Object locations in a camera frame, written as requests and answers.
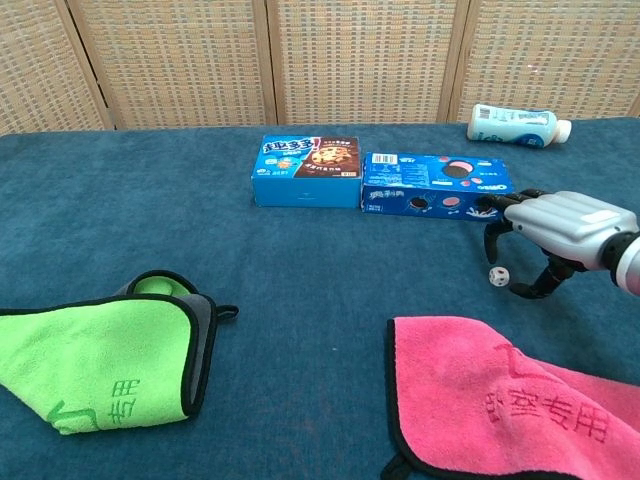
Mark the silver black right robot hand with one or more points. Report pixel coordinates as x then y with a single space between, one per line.
565 222

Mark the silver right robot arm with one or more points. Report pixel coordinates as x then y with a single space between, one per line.
627 262

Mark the blue Oreo cookie box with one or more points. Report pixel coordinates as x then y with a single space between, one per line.
430 185

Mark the pink microfiber cloth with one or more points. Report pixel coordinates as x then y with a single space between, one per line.
500 400

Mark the green microfiber cloth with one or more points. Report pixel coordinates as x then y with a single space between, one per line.
95 360

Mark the woven folding screen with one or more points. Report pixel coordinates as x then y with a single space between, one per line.
320 60

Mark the light blue milk bottle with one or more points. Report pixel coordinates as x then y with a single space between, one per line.
515 126

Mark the blue chocolate chip cookie box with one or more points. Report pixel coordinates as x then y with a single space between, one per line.
305 175

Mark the small white die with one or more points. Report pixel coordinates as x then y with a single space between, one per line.
498 276

